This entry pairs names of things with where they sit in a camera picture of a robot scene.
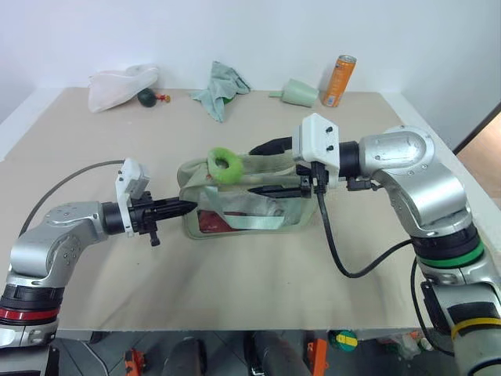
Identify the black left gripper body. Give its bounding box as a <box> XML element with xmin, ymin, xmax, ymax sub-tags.
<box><xmin>130</xmin><ymin>190</ymin><xmax>162</xmax><ymax>248</ymax></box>

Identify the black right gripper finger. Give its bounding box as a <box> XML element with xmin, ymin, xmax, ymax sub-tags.
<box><xmin>248</xmin><ymin>136</ymin><xmax>294</xmax><ymax>157</ymax></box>
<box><xmin>247</xmin><ymin>185</ymin><xmax>305</xmax><ymax>199</ymax></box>

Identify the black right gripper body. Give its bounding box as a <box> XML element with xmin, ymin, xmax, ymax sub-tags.
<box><xmin>295</xmin><ymin>161</ymin><xmax>328</xmax><ymax>197</ymax></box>

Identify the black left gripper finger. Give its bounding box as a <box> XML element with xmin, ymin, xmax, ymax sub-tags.
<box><xmin>156</xmin><ymin>197</ymin><xmax>196</xmax><ymax>212</ymax></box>
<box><xmin>156</xmin><ymin>208</ymin><xmax>193</xmax><ymax>223</ymax></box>

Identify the green clear zip pouch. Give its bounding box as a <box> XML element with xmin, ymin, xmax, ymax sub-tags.
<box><xmin>175</xmin><ymin>150</ymin><xmax>316</xmax><ymax>240</ymax></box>

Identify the red packet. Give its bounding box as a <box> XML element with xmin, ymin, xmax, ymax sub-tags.
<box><xmin>196</xmin><ymin>208</ymin><xmax>232</xmax><ymax>234</ymax></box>

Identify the pale green plastic cup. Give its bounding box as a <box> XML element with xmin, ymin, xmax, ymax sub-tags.
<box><xmin>268</xmin><ymin>78</ymin><xmax>319</xmax><ymax>108</ymax></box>

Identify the crumpled green cloth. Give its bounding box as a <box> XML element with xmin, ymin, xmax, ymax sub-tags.
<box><xmin>189</xmin><ymin>60</ymin><xmax>252</xmax><ymax>124</ymax></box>

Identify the orange drink can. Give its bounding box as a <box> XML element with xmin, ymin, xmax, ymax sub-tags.
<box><xmin>321</xmin><ymin>54</ymin><xmax>358</xmax><ymax>108</ymax></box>

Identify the dark green ball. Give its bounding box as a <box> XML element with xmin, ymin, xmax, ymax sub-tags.
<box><xmin>137</xmin><ymin>88</ymin><xmax>157</xmax><ymax>108</ymax></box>

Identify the white mesh bag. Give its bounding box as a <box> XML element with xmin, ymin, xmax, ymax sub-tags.
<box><xmin>87</xmin><ymin>63</ymin><xmax>160</xmax><ymax>114</ymax></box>

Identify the dark rounded shape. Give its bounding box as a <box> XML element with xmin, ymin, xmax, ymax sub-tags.
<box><xmin>244</xmin><ymin>331</ymin><xmax>311</xmax><ymax>376</ymax></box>
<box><xmin>161</xmin><ymin>335</ymin><xmax>207</xmax><ymax>376</ymax></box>

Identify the orange clamp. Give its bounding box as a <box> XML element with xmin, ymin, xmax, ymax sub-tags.
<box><xmin>124</xmin><ymin>347</ymin><xmax>149</xmax><ymax>376</ymax></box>

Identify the green yellow striped ball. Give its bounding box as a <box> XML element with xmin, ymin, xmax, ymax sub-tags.
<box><xmin>330</xmin><ymin>330</ymin><xmax>359</xmax><ymax>353</ymax></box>

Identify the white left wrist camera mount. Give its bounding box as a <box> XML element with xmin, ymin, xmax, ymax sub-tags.
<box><xmin>115</xmin><ymin>157</ymin><xmax>151</xmax><ymax>237</ymax></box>

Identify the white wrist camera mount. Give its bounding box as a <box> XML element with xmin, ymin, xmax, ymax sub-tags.
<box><xmin>115</xmin><ymin>157</ymin><xmax>151</xmax><ymax>237</ymax></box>
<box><xmin>291</xmin><ymin>113</ymin><xmax>341</xmax><ymax>190</ymax></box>

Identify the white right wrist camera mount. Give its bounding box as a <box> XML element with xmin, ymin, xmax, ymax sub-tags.
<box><xmin>291</xmin><ymin>113</ymin><xmax>341</xmax><ymax>190</ymax></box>

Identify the green plush ring keychain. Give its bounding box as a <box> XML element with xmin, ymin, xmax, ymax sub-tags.
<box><xmin>205</xmin><ymin>146</ymin><xmax>245</xmax><ymax>185</ymax></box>

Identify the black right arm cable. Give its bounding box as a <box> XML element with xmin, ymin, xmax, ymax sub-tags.
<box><xmin>312</xmin><ymin>162</ymin><xmax>436</xmax><ymax>349</ymax></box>

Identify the grey left arm cable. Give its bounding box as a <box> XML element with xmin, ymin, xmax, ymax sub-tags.
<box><xmin>18</xmin><ymin>158</ymin><xmax>127</xmax><ymax>238</ymax></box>

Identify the orange bracket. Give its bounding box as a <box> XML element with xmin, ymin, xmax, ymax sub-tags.
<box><xmin>306</xmin><ymin>338</ymin><xmax>329</xmax><ymax>376</ymax></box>

